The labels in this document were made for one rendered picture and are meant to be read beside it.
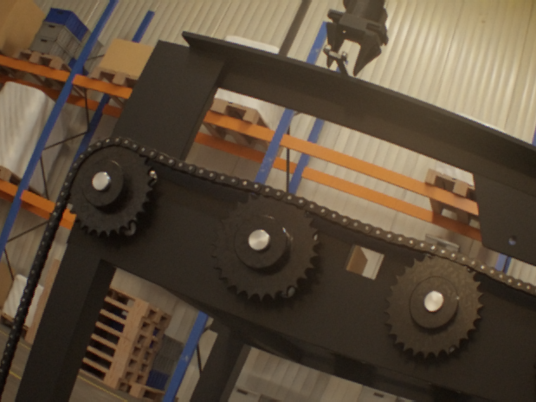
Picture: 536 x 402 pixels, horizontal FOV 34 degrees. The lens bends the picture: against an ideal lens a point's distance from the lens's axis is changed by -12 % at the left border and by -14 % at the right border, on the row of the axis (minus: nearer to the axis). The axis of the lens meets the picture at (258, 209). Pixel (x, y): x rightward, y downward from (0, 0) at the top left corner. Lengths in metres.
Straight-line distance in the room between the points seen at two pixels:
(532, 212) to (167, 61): 0.73
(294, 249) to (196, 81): 0.37
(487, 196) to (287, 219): 0.34
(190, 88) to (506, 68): 9.99
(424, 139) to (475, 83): 9.88
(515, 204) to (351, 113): 0.35
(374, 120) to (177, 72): 0.36
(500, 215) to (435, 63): 10.08
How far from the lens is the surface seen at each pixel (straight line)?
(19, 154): 11.30
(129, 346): 9.55
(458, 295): 1.48
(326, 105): 1.68
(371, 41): 1.57
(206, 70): 1.73
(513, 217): 1.58
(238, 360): 2.55
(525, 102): 11.42
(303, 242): 1.54
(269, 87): 1.72
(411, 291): 1.49
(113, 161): 1.65
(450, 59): 11.65
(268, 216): 1.53
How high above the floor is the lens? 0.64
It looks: 10 degrees up
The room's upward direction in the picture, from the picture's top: 23 degrees clockwise
